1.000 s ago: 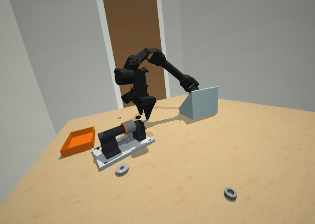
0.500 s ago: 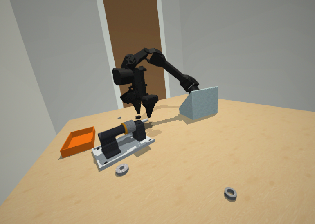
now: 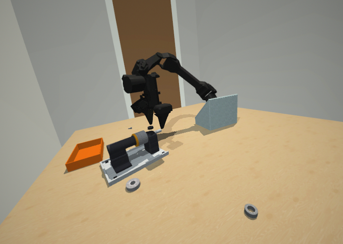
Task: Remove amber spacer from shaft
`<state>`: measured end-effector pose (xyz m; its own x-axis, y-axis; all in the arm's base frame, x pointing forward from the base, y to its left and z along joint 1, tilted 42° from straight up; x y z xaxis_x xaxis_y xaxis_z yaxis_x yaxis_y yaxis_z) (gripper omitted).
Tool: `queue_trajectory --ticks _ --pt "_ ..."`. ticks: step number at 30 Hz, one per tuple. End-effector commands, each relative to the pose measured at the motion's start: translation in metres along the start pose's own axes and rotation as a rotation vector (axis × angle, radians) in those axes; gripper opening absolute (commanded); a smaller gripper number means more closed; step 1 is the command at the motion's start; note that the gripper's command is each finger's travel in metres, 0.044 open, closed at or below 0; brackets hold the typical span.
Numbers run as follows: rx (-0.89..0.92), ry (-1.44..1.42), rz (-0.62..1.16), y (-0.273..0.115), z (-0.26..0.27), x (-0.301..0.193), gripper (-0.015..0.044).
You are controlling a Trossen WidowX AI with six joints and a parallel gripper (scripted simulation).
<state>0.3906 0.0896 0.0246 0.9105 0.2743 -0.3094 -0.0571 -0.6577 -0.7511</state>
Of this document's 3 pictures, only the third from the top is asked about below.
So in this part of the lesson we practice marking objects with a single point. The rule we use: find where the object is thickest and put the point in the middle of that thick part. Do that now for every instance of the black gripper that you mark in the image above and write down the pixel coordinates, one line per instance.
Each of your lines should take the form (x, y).
(161, 110)

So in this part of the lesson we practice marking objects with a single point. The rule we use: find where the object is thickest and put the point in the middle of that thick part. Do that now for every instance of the orange open tray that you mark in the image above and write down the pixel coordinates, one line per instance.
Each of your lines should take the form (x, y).
(85, 153)

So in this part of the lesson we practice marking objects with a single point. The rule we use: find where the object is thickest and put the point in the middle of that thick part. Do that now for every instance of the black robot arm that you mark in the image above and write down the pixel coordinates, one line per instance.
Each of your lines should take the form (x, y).
(141, 81)

